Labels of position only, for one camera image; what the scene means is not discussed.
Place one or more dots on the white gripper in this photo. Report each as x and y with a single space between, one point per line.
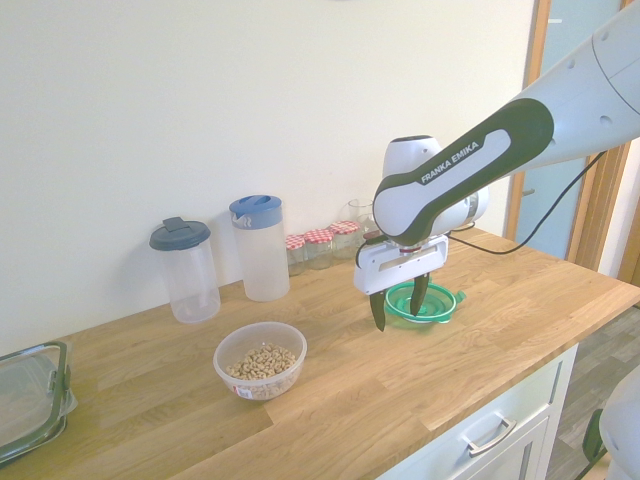
400 267

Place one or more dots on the green round container lid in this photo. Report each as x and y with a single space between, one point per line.
442 306

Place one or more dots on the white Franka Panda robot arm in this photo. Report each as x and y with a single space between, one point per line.
550 100

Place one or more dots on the clear round food container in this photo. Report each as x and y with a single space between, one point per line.
265 330

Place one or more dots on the clear pitcher with blue lid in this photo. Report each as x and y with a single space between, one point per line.
262 260

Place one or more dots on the clear canister with grey lid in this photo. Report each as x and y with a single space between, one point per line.
187 280

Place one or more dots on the glass box green clip lid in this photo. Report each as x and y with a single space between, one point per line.
25 395

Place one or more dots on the clear drinking glass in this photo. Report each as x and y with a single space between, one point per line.
360 212

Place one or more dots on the cereal rings heap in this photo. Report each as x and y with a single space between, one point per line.
260 362

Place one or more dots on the frosted glass door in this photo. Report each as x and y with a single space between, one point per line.
565 25

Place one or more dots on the wooden door frame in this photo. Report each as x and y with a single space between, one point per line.
537 40

